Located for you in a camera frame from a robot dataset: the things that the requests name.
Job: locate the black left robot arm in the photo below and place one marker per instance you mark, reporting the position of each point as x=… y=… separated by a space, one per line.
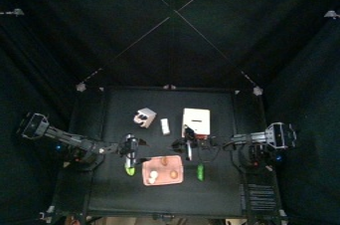
x=67 y=136

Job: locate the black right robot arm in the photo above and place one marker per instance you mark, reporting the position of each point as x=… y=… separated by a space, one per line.
x=266 y=137

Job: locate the wooden drawer box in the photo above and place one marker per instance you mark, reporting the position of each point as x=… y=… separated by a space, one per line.
x=197 y=116

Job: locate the green toy vegetable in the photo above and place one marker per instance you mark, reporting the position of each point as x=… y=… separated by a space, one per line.
x=130 y=171
x=201 y=172

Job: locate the small white block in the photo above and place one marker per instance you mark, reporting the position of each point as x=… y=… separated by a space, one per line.
x=166 y=126

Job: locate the brown toy egg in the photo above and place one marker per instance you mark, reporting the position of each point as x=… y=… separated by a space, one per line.
x=174 y=174

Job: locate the pink rectangular tray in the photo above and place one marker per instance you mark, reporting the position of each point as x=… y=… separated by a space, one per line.
x=166 y=182

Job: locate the white toy knife block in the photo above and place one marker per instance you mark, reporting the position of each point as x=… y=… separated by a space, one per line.
x=150 y=113

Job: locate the printed label sticker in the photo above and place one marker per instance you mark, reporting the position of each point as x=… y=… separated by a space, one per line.
x=262 y=195

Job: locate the grey table clamp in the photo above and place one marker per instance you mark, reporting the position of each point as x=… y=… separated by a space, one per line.
x=47 y=215

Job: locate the grey frame corner bracket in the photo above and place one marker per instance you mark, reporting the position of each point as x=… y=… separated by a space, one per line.
x=18 y=12
x=258 y=90
x=81 y=86
x=170 y=86
x=331 y=14

